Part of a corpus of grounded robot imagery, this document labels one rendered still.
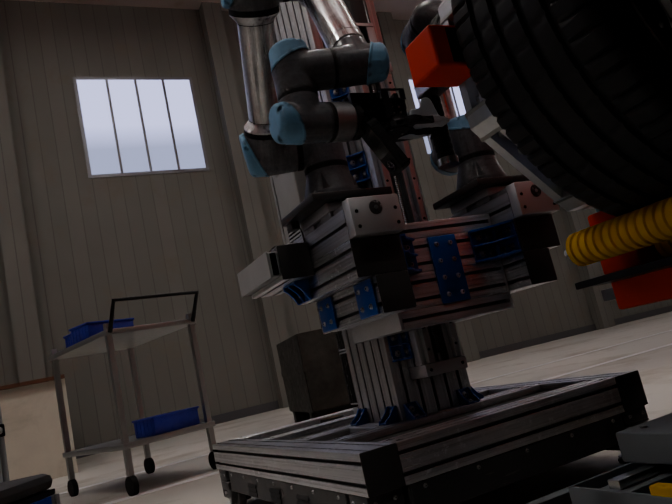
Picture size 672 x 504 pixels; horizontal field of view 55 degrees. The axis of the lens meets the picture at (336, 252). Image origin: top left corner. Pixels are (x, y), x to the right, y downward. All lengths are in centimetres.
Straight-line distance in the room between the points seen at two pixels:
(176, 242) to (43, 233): 177
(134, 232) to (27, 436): 399
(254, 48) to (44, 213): 814
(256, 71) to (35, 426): 522
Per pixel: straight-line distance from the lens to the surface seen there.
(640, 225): 103
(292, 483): 181
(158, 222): 968
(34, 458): 645
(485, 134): 110
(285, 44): 123
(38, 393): 646
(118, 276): 940
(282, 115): 115
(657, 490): 94
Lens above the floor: 41
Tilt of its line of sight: 10 degrees up
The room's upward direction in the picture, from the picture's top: 13 degrees counter-clockwise
